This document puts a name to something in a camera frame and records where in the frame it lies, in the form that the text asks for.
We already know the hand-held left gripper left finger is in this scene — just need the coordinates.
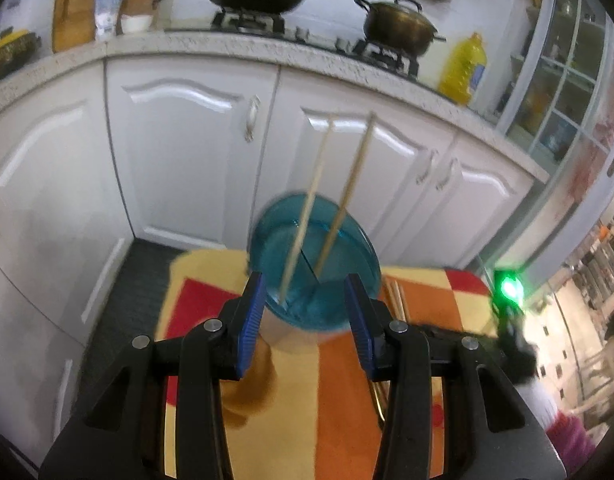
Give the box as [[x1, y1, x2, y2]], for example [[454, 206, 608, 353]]
[[39, 271, 267, 480]]

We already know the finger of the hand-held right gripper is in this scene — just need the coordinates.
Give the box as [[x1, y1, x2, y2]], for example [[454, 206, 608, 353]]
[[422, 324, 500, 348]]

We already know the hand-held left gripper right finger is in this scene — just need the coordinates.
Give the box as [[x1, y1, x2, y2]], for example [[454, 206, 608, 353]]
[[343, 273, 568, 480]]

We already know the blue and white utensil holder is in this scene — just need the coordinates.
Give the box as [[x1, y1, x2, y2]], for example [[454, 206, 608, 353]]
[[247, 192, 383, 356]]

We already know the pale wooden chopstick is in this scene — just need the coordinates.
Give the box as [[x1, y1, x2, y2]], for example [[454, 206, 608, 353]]
[[279, 114, 338, 308]]

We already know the person's right hand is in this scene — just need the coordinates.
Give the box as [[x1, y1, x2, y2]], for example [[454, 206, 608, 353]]
[[527, 382, 560, 428]]

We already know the orange yellow red printed tablecloth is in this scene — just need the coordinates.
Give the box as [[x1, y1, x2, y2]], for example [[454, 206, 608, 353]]
[[154, 247, 498, 480]]

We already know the white cabinet door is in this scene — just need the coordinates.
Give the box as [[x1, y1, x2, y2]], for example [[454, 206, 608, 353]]
[[0, 62, 135, 346], [259, 67, 458, 266], [382, 132, 535, 273], [106, 57, 280, 252], [0, 250, 88, 466]]

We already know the white refrigerator with red print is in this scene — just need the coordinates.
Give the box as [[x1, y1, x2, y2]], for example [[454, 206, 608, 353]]
[[467, 10, 614, 301]]

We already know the glass door cabinet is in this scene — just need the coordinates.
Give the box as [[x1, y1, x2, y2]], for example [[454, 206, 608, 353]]
[[494, 0, 614, 163]]

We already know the yellow cooking oil bottle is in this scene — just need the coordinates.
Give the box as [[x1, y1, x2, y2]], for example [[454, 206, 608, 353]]
[[438, 31, 489, 106]]

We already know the speckled kitchen countertop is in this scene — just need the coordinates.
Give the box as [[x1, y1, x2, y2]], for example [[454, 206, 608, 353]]
[[0, 30, 550, 183]]

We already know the black gas stove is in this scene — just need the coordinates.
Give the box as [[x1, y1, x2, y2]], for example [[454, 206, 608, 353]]
[[164, 7, 440, 93]]

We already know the brass pot with lid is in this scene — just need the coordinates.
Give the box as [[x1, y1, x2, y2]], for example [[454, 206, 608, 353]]
[[353, 0, 447, 58]]

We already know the small white bowl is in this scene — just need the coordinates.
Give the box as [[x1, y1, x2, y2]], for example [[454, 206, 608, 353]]
[[119, 14, 154, 35]]

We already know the white and blue bag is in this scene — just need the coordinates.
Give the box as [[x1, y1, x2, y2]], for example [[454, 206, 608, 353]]
[[94, 0, 129, 42]]

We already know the large wooden cutting board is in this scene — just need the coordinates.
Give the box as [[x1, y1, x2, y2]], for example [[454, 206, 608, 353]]
[[52, 0, 132, 54]]

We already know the silver cabinet handle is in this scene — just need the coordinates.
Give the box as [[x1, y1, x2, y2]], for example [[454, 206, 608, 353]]
[[243, 95, 261, 143], [416, 150, 436, 184], [436, 157, 459, 192]]

